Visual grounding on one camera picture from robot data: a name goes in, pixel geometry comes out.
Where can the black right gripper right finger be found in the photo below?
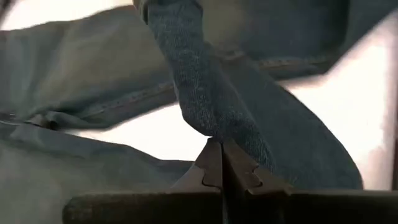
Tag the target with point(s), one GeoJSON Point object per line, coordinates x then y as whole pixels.
{"type": "Point", "coordinates": [239, 174]}

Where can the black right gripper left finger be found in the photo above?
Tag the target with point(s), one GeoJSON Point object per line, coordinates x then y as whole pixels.
{"type": "Point", "coordinates": [213, 168]}

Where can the dark blue denim jeans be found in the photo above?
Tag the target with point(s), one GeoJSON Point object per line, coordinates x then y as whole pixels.
{"type": "Point", "coordinates": [77, 62]}

